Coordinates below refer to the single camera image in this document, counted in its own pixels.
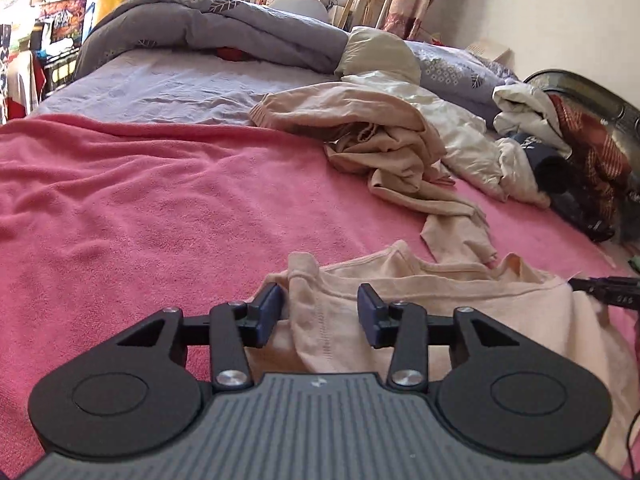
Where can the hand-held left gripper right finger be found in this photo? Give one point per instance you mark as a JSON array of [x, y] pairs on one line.
[[369, 315]]

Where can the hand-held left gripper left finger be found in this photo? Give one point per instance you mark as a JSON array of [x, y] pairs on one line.
[[270, 310]]

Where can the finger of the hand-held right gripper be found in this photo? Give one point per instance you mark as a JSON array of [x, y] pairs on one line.
[[605, 290]]

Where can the beige long-sleeve shirt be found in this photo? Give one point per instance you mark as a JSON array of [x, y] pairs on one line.
[[450, 320]]

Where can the beige pants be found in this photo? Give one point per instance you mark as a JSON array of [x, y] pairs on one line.
[[360, 125]]

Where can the dark rolled cloth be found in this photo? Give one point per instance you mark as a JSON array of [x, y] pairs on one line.
[[550, 170]]

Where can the red plaid cloth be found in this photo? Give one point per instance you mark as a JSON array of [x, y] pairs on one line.
[[590, 145]]

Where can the pink blanket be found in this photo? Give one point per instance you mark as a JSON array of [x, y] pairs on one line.
[[150, 200]]

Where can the silver black-rimmed container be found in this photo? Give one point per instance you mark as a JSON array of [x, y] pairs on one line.
[[590, 85]]

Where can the grey diamond-print pillow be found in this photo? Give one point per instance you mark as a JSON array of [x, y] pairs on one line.
[[450, 70]]

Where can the beige cardboard box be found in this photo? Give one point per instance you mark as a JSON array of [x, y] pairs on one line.
[[492, 50]]

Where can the grey leaf-print quilt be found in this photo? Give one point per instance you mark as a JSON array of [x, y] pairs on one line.
[[200, 25]]

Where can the yellow tote bag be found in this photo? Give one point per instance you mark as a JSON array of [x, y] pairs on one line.
[[107, 5]]

